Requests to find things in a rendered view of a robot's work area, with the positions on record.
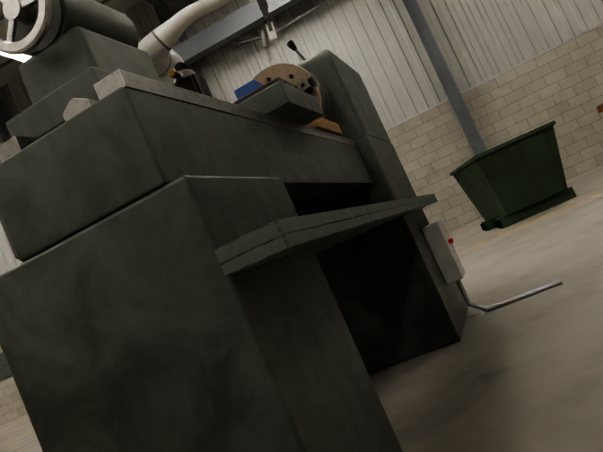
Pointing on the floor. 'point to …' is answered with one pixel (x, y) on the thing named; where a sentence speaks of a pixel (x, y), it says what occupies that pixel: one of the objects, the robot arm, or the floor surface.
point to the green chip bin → (516, 178)
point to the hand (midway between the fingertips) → (271, 32)
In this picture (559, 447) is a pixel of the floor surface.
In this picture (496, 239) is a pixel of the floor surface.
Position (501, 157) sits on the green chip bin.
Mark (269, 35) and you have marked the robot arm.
